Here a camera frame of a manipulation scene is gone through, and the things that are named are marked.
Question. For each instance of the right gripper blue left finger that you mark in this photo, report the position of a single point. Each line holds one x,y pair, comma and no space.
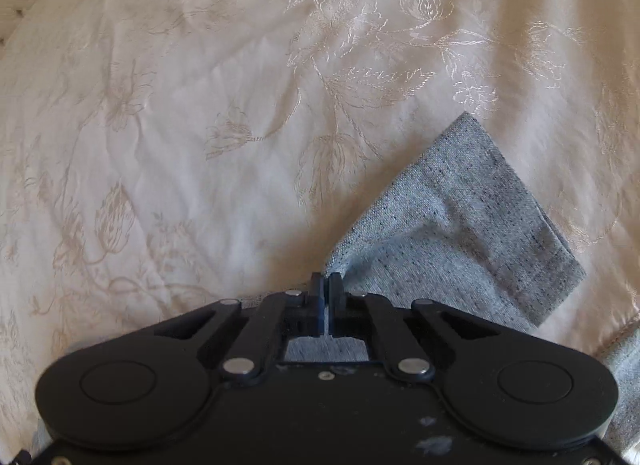
271,325

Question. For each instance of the light blue speckled pants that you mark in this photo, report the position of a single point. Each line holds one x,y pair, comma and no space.
456,240

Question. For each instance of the cream embroidered bedspread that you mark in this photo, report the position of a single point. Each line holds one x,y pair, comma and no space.
159,154

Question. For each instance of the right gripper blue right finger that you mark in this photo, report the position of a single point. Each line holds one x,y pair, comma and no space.
381,328

